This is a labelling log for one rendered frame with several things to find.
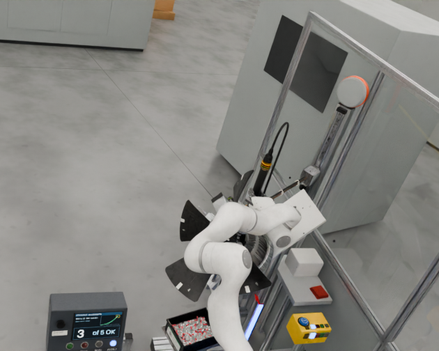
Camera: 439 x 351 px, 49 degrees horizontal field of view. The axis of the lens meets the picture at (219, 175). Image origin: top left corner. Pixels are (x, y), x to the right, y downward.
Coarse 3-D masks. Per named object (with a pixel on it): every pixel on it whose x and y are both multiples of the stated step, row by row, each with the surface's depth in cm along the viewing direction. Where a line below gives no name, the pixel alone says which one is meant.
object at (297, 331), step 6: (294, 318) 215; (312, 318) 217; (318, 318) 218; (324, 318) 219; (288, 324) 219; (294, 324) 214; (300, 324) 212; (312, 324) 214; (318, 324) 215; (288, 330) 218; (294, 330) 214; (300, 330) 210; (306, 330) 210; (312, 330) 211; (318, 330) 212; (324, 330) 214; (330, 330) 215; (294, 336) 214; (300, 336) 211; (294, 342) 213; (300, 342) 213; (306, 342) 215; (312, 342) 216; (318, 342) 218
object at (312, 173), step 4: (308, 168) 262; (312, 168) 264; (316, 168) 264; (304, 172) 259; (308, 172) 258; (312, 172) 260; (316, 172) 261; (320, 172) 263; (300, 176) 261; (304, 176) 260; (308, 176) 259; (312, 176) 257; (316, 176) 262; (304, 180) 261; (308, 180) 259; (312, 180) 260; (316, 180) 266; (308, 184) 260
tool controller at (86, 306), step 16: (64, 304) 165; (80, 304) 167; (96, 304) 169; (112, 304) 171; (48, 320) 169; (64, 320) 164; (80, 320) 166; (96, 320) 168; (112, 320) 170; (48, 336) 164; (64, 336) 166; (96, 336) 170; (112, 336) 172
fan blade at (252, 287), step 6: (252, 264) 220; (252, 270) 217; (258, 270) 217; (252, 276) 214; (258, 276) 214; (264, 276) 214; (246, 282) 211; (252, 282) 211; (264, 282) 212; (270, 282) 212; (240, 288) 209; (252, 288) 209; (258, 288) 209; (240, 294) 207
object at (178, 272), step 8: (176, 264) 233; (184, 264) 232; (168, 272) 233; (176, 272) 232; (184, 272) 231; (192, 272) 230; (176, 280) 231; (184, 280) 230; (192, 280) 230; (200, 280) 230; (184, 288) 229; (192, 288) 229; (200, 288) 229; (192, 296) 228
